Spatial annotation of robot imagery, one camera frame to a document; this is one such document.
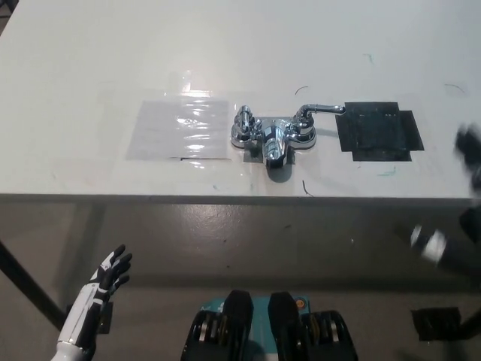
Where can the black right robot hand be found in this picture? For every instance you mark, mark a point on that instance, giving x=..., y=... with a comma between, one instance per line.
x=469, y=144

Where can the glossy grey plastic sheet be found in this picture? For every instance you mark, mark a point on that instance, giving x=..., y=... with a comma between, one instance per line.
x=176, y=129

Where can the black table leg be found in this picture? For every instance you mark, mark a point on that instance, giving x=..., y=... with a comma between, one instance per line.
x=30, y=284

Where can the chrome faucet body with spout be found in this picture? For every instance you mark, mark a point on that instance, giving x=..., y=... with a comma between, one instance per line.
x=274, y=143

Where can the black tape patch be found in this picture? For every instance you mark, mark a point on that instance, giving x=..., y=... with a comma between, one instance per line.
x=379, y=131

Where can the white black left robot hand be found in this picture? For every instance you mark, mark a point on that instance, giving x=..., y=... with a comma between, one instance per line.
x=88, y=304

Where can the black rounded object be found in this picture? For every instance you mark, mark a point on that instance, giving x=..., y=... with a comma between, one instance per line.
x=471, y=225

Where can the black floor plate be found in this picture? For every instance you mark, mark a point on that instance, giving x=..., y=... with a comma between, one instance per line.
x=436, y=323

